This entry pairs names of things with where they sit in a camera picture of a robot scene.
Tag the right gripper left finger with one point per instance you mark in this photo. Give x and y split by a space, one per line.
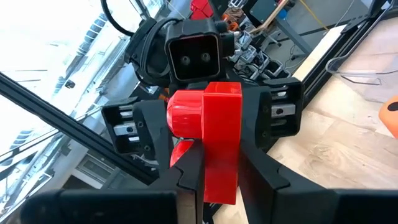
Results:
189 174

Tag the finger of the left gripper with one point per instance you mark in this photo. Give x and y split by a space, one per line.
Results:
256 118
152 130

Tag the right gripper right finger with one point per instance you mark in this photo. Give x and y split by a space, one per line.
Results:
264 193

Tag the red two-stud toy brick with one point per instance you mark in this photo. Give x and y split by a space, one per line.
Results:
222 140

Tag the shallow clear plastic tray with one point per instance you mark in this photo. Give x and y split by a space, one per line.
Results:
373 90

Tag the red background box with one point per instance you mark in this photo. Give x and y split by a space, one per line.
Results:
202 7

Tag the orange foam die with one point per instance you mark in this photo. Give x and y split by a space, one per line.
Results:
390 124

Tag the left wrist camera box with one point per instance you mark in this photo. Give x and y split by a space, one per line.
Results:
194 59

